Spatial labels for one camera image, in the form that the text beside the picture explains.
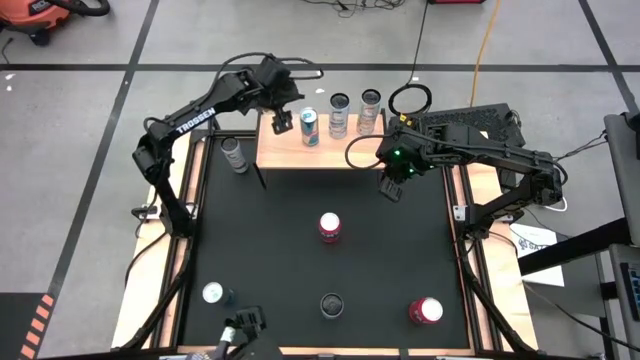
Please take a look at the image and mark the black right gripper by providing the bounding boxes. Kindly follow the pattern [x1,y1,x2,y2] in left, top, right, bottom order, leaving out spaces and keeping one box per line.
[377,123,444,204]

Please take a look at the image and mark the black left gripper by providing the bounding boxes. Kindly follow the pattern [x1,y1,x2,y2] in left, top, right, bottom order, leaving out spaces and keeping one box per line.
[254,54,306,135]

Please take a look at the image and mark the teal can silver lid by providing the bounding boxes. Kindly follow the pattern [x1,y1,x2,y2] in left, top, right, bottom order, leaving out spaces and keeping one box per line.
[298,106,321,148]

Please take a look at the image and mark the red lettered soda can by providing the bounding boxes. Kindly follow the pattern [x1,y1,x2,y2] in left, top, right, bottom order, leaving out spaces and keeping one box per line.
[317,211,344,245]

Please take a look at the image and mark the dark blue can silver lid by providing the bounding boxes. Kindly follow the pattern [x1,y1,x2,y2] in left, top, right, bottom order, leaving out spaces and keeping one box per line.
[201,281,236,308]

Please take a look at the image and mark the wooden shelf black legs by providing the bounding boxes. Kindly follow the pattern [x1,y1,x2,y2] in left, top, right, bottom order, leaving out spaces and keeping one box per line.
[252,107,391,191]

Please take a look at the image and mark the black perforated computer case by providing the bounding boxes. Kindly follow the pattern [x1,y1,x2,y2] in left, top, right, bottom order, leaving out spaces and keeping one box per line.
[388,102,526,169]

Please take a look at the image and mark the grey power brick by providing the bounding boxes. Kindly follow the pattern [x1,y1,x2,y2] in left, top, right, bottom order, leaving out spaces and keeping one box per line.
[130,204,162,224]

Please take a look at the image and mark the white printed paper sheet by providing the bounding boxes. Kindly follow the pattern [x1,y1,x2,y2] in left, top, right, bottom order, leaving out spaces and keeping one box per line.
[509,223,566,288]

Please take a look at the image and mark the black metal beam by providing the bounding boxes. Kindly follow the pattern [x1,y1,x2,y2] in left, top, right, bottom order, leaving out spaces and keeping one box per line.
[517,217,634,277]

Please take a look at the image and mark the grey metal workstation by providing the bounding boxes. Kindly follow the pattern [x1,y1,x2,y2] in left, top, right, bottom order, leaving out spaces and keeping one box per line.
[602,110,640,360]

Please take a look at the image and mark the keyboard with blue keys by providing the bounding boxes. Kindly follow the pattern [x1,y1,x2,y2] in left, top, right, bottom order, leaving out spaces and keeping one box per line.
[619,262,640,322]

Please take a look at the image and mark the orange shop vacuum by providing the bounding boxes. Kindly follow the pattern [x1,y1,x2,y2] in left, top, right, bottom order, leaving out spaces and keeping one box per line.
[0,0,74,47]

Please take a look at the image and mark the black cable tangle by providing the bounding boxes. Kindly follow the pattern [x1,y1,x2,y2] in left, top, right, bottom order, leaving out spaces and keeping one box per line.
[299,0,407,19]

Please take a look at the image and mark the white cable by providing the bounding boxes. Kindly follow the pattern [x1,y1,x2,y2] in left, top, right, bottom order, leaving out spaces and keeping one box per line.
[544,195,570,214]

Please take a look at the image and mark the yellow extension cord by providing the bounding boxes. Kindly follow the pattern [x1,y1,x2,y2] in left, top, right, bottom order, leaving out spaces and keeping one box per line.
[468,0,504,109]

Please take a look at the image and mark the black vacuum hose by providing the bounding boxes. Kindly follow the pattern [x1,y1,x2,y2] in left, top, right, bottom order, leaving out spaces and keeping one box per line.
[47,0,112,18]

